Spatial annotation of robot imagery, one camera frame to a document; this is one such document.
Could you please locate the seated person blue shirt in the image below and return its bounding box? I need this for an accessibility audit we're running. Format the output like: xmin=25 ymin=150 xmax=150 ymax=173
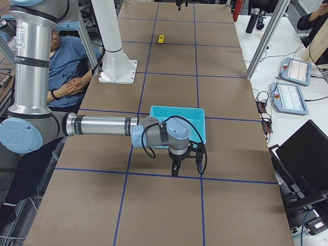
xmin=1 ymin=29 xmax=92 ymax=229

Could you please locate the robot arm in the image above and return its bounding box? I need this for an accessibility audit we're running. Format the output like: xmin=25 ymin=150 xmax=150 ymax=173
xmin=1 ymin=1 xmax=191 ymax=176

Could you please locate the person at desk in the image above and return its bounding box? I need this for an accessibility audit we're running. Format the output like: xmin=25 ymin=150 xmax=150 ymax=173
xmin=297 ymin=1 xmax=327 ymax=47

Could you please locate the white camera stand pedestal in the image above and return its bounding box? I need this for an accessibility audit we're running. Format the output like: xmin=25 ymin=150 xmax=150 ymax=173
xmin=92 ymin=0 xmax=138 ymax=85

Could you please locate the aluminium frame post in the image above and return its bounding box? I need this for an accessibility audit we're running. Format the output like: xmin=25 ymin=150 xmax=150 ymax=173
xmin=245 ymin=0 xmax=290 ymax=80

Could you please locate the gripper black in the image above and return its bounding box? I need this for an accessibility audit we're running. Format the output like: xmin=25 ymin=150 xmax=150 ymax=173
xmin=170 ymin=153 xmax=185 ymax=177
xmin=176 ymin=0 xmax=189 ymax=11

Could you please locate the black water bottle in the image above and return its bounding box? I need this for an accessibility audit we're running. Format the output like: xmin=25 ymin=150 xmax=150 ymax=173
xmin=245 ymin=8 xmax=260 ymax=34

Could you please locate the far teach pendant tablet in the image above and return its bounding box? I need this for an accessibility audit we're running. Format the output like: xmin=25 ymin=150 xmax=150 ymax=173
xmin=279 ymin=57 xmax=312 ymax=86

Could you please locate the black laptop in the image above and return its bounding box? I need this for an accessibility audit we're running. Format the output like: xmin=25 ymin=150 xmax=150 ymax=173
xmin=269 ymin=119 xmax=327 ymax=217

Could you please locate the light blue plastic bin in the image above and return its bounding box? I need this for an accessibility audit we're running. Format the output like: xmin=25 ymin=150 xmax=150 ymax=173
xmin=150 ymin=106 xmax=207 ymax=144

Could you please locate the yellow beetle toy car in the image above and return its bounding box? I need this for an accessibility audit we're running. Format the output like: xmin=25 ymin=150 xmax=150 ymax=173
xmin=157 ymin=34 xmax=165 ymax=44

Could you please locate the red cylinder bottle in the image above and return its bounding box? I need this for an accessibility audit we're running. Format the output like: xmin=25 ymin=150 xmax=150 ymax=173
xmin=233 ymin=0 xmax=244 ymax=22

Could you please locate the teach pendant tablet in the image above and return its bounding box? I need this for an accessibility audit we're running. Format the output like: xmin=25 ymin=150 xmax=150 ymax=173
xmin=270 ymin=82 xmax=309 ymax=115
xmin=279 ymin=57 xmax=312 ymax=86

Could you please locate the near teach pendant tablet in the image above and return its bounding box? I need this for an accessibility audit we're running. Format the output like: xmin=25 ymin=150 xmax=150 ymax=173
xmin=270 ymin=82 xmax=309 ymax=115

